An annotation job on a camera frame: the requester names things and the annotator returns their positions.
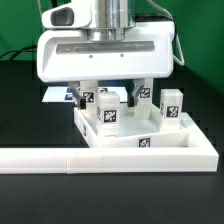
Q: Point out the white L-shaped obstacle fence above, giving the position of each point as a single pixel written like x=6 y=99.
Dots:
x=185 y=151

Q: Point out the white marker base sheet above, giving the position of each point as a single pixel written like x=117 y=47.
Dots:
x=63 y=94

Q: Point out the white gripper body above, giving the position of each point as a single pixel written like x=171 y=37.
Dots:
x=67 y=55

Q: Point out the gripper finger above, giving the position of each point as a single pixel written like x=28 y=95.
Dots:
x=75 y=90
x=132 y=99

